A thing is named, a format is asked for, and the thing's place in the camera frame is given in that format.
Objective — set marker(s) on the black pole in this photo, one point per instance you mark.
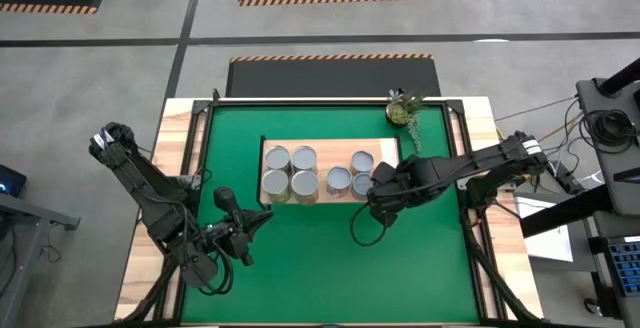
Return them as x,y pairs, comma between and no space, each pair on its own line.
620,78

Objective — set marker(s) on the peas tin can blue label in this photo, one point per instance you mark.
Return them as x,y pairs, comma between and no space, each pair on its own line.
304,158

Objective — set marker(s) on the cherries tin can blue label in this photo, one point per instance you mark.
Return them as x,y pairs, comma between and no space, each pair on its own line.
277,158

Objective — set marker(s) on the grey desk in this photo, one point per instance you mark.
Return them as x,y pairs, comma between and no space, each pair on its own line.
20,208

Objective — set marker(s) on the wooden shelf black metal frame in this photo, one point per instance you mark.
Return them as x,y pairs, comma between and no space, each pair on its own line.
330,153

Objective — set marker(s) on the pears tin can green label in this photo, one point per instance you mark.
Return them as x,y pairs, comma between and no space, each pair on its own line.
276,184

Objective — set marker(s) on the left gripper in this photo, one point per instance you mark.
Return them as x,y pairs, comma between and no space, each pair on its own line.
232,235

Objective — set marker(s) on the backlit keyboard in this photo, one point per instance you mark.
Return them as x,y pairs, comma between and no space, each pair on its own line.
627,268

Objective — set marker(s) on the black device blue light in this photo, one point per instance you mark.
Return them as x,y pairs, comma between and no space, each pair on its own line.
10,180

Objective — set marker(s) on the green table mat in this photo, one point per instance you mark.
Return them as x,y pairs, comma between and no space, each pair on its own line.
310,278

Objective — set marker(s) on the pineapple tin can red label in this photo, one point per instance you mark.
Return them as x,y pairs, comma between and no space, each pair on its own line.
305,184

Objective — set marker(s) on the white paper sheet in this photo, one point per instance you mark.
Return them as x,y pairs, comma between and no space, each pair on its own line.
550,245

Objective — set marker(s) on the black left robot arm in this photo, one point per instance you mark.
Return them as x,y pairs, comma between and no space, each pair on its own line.
140,183

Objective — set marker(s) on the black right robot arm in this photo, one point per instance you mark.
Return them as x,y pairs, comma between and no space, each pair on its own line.
480,160

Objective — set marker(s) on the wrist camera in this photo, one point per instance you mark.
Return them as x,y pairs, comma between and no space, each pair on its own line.
386,172
226,199

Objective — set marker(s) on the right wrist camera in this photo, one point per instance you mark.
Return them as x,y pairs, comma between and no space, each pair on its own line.
386,172

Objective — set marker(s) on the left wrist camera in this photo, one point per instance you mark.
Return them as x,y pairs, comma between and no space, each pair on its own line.
226,199

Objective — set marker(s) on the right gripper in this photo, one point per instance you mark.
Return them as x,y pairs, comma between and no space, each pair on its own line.
400,190

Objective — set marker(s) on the grey equipment cart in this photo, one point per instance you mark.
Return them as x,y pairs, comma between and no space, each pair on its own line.
587,98

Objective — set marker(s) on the black metal beam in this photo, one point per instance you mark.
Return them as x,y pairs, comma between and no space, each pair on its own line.
565,211

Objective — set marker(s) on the black metal rig frame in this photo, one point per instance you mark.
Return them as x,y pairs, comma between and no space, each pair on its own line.
330,102

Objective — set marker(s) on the mixed fruit tin can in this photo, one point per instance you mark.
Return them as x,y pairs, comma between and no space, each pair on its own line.
339,178

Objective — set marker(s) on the orange labelled tin can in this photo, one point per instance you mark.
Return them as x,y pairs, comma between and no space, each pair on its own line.
362,162

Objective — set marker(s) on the potted succulent plant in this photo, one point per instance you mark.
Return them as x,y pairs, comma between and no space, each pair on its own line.
397,114

